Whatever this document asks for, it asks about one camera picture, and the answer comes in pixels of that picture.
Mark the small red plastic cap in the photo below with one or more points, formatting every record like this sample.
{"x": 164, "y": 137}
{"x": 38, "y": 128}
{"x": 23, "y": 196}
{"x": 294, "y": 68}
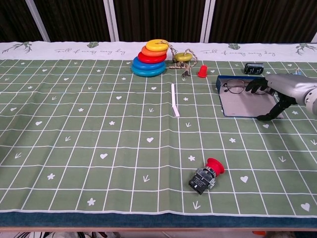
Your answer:
{"x": 202, "y": 72}

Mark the white aluminium partition post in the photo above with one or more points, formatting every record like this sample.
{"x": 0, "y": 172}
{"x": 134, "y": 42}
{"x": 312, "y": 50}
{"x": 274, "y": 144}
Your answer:
{"x": 205, "y": 21}
{"x": 315, "y": 38}
{"x": 37, "y": 21}
{"x": 111, "y": 21}

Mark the white bent plastic strip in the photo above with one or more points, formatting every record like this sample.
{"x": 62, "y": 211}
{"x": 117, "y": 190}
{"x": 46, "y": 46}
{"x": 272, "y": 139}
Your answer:
{"x": 174, "y": 99}

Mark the blue binder clip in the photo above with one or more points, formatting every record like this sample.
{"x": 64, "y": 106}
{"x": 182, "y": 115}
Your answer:
{"x": 298, "y": 72}

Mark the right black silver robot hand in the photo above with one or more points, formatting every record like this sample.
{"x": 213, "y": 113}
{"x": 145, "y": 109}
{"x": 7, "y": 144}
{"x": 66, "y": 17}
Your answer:
{"x": 289, "y": 85}

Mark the green grid tablecloth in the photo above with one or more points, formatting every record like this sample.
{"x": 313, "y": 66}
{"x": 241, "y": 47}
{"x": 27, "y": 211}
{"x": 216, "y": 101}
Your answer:
{"x": 99, "y": 138}

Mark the small black counter device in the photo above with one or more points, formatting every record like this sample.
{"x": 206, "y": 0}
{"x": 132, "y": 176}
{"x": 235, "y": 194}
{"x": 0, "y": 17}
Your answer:
{"x": 253, "y": 69}

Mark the wire-frame eyeglasses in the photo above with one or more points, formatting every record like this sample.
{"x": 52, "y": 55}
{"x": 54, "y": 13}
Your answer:
{"x": 235, "y": 87}

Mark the dark blue table underlay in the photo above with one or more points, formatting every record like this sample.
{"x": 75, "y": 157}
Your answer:
{"x": 148, "y": 220}

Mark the red emergency stop button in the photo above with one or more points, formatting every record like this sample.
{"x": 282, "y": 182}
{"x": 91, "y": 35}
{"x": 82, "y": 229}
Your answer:
{"x": 215, "y": 166}

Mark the blue glasses case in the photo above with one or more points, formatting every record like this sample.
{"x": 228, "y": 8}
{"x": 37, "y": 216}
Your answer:
{"x": 245, "y": 106}

